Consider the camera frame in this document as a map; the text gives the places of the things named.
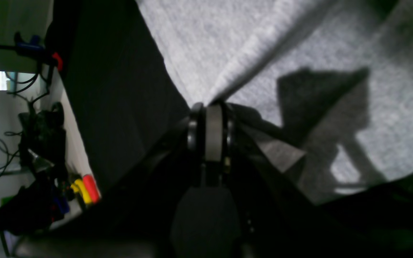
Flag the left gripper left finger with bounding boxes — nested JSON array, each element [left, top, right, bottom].
[[49, 103, 205, 244]]

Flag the red clamp far left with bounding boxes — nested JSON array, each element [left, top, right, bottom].
[[51, 52, 63, 72]]

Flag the white t-shirt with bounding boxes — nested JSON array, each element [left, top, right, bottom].
[[136, 0, 413, 204]]

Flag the red yellow handled tools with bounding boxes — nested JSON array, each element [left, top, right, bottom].
[[70, 174, 101, 206]]

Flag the black table cloth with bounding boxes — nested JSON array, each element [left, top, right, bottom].
[[47, 0, 190, 193]]

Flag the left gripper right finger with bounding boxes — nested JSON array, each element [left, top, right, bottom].
[[223, 104, 413, 258]]

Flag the blue clamp far left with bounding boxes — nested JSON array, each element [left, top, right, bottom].
[[14, 32, 58, 66]]

